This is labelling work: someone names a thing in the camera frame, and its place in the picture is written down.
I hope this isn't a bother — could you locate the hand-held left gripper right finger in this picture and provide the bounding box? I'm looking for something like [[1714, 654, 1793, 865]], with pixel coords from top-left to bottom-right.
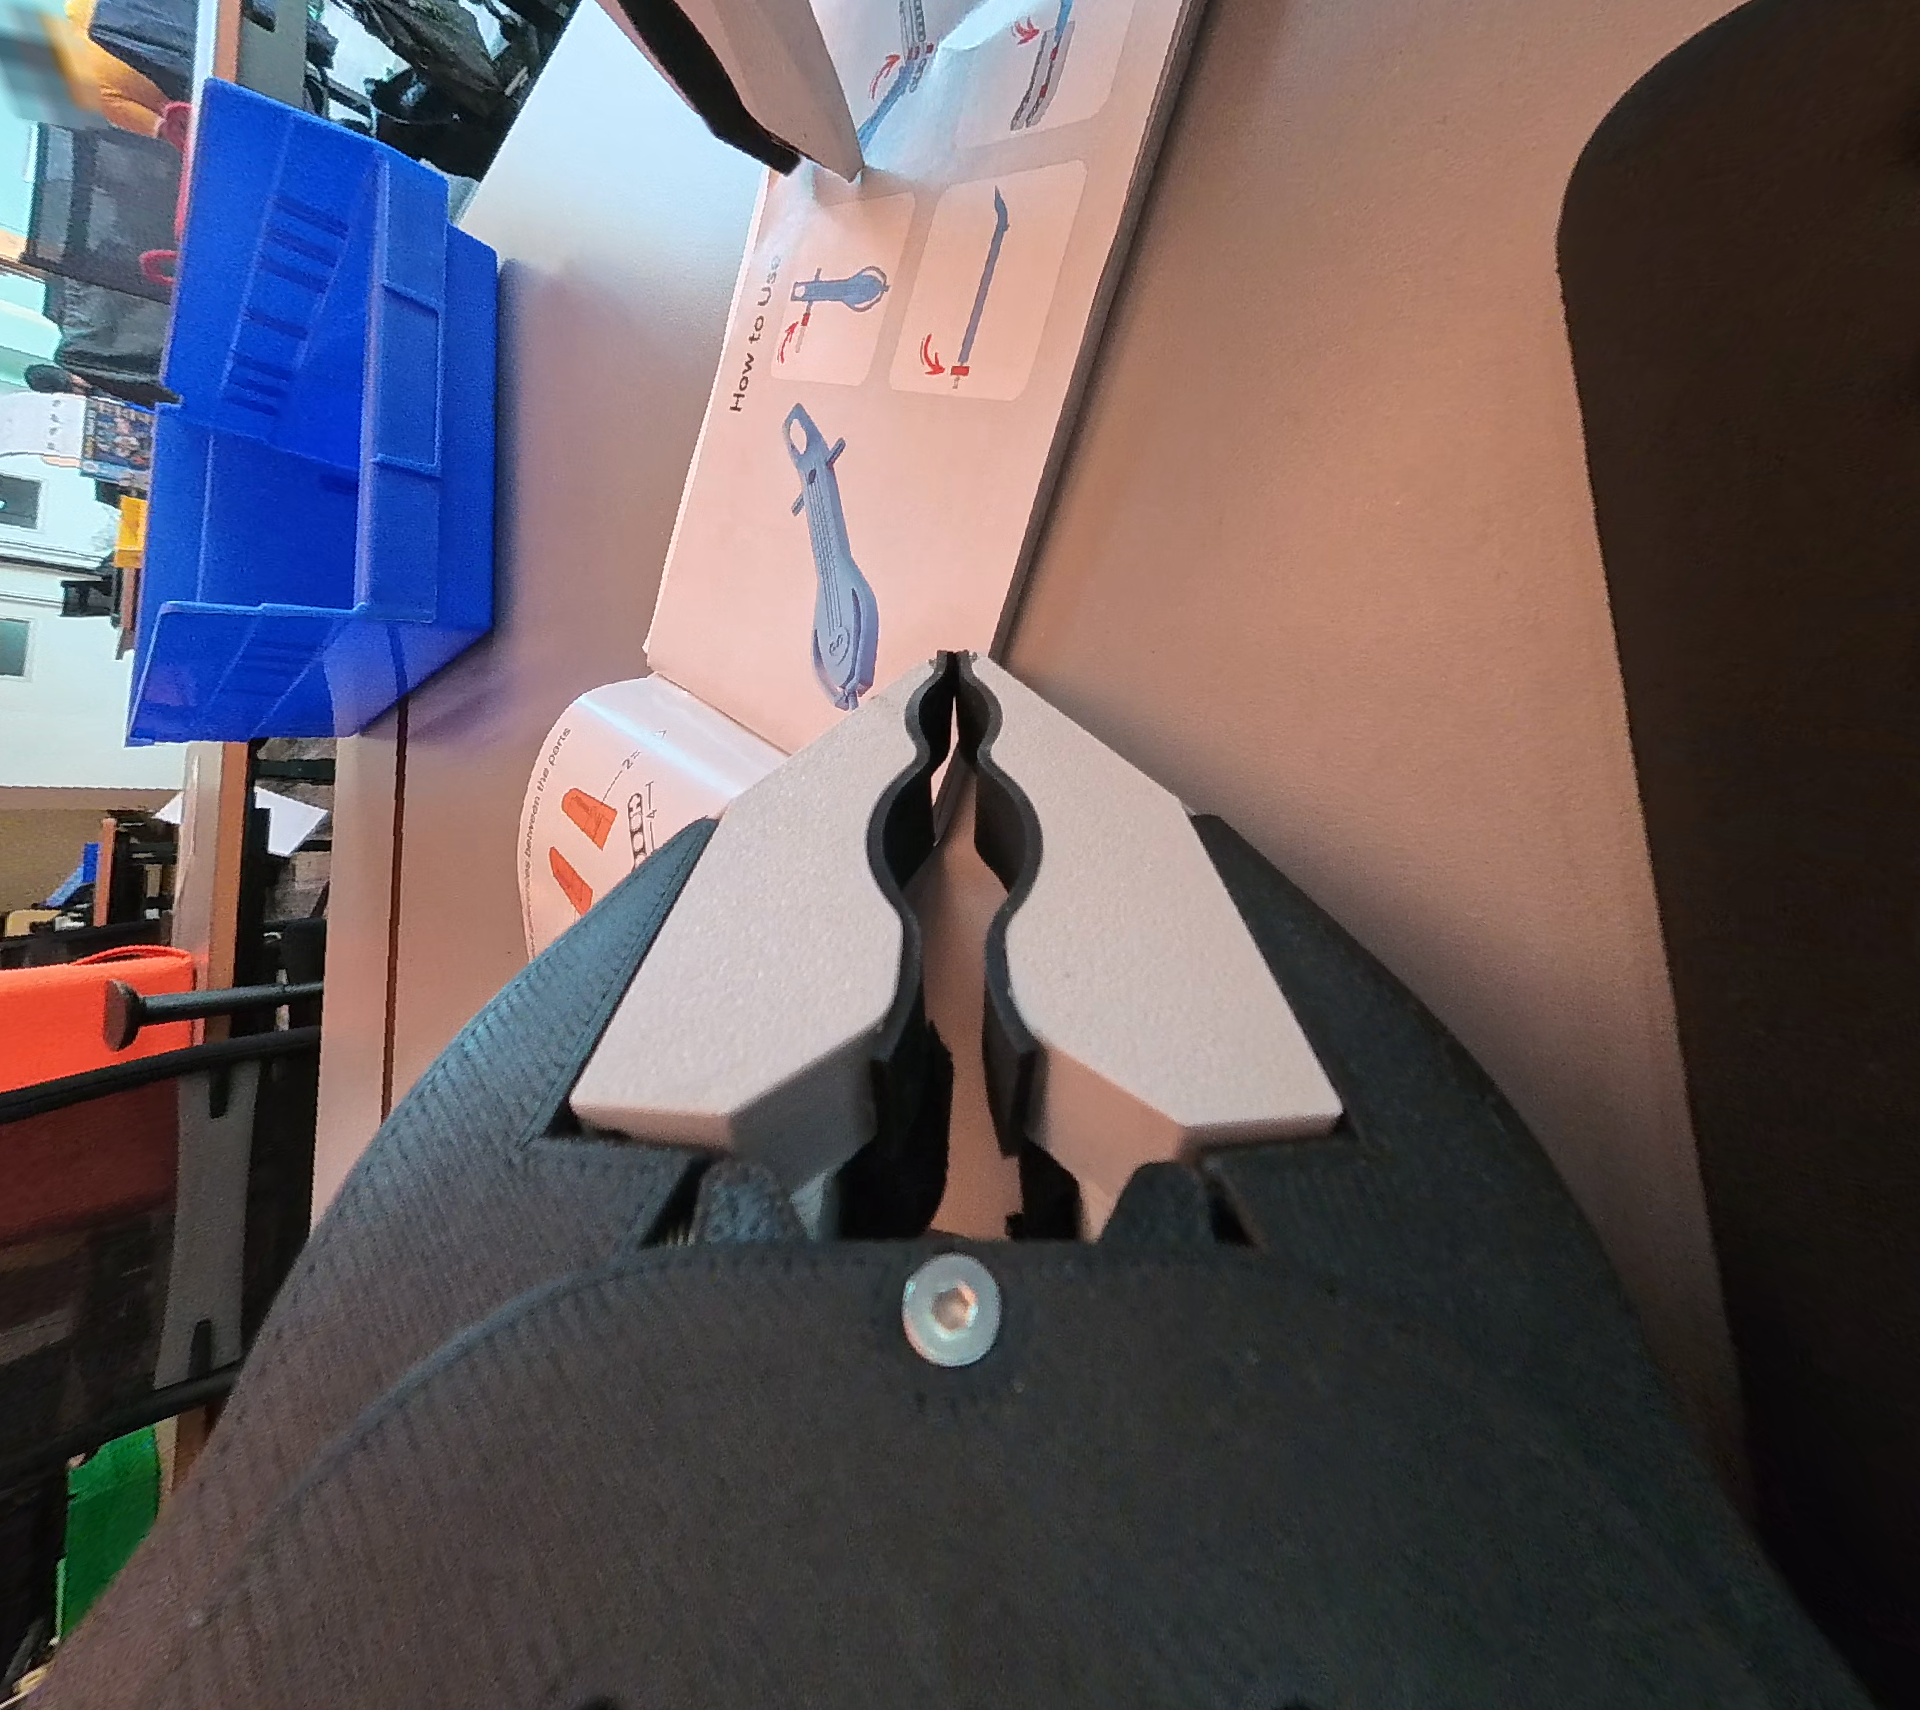
[[956, 648, 1348, 1242]]

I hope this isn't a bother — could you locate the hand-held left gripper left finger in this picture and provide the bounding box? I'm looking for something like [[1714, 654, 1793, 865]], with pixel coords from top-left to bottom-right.
[[571, 648, 963, 1242]]

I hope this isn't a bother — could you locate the blue robot kit booklet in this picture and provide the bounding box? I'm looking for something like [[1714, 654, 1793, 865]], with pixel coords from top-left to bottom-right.
[[517, 0, 1279, 966]]

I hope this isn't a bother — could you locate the blue plastic bin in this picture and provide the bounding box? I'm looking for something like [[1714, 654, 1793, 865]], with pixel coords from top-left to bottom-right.
[[124, 74, 503, 750]]

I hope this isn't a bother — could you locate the orange panel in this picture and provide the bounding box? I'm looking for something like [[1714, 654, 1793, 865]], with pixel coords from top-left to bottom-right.
[[0, 943, 201, 1244]]

